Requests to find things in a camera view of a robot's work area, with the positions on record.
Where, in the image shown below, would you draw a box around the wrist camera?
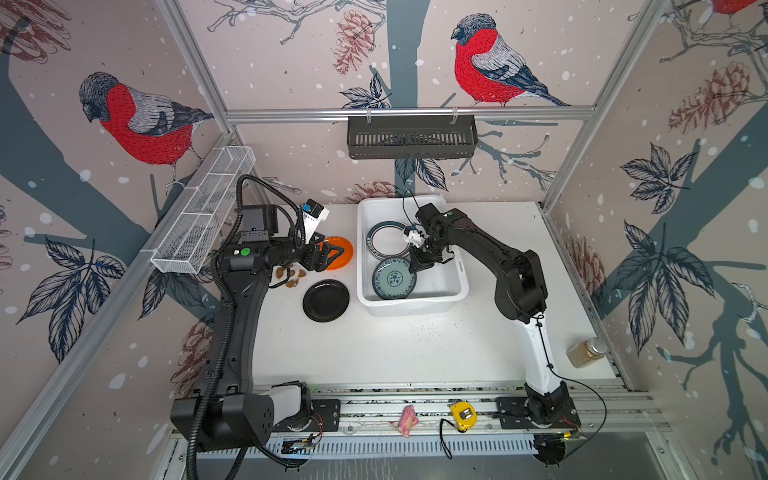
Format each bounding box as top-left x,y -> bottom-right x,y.
301,199 -> 329,244
403,226 -> 425,248

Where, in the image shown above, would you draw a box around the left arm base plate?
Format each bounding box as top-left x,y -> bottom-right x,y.
274,399 -> 341,434

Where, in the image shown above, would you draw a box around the orange plate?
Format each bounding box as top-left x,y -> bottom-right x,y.
325,236 -> 354,271

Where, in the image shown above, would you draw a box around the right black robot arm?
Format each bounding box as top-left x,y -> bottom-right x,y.
406,203 -> 572,427

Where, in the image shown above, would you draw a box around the black hanging wall basket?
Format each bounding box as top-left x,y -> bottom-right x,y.
347,115 -> 478,160

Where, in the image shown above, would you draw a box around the white plastic bin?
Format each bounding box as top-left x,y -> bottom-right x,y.
355,195 -> 469,317

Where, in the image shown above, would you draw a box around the pink toy figure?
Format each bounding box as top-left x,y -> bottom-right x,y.
393,405 -> 420,438

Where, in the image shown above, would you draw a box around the small circuit board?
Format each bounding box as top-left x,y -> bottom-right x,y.
280,438 -> 316,458

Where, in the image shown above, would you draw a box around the black plate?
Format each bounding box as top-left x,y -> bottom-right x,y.
302,279 -> 350,323

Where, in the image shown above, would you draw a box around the yellow tape measure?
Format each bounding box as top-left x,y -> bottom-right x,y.
449,401 -> 477,433

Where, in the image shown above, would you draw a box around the white wire mesh shelf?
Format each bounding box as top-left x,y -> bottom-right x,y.
151,146 -> 255,274

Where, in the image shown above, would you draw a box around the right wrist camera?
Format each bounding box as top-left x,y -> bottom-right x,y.
403,226 -> 425,248

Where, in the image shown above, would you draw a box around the aluminium horizontal frame bar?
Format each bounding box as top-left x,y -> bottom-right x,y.
225,106 -> 596,125

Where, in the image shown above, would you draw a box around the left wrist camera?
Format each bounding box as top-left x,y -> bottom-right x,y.
301,199 -> 329,244

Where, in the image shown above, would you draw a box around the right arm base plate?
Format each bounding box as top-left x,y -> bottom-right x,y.
491,396 -> 582,431

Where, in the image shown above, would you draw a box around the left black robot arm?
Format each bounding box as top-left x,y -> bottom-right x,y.
171,174 -> 344,479

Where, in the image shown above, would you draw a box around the white plate green red rim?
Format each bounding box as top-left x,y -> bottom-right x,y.
366,221 -> 409,260

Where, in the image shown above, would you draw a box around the glass jar brown contents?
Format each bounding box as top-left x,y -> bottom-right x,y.
567,337 -> 608,368

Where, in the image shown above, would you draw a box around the green patterned plate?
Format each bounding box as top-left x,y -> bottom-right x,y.
372,257 -> 417,300

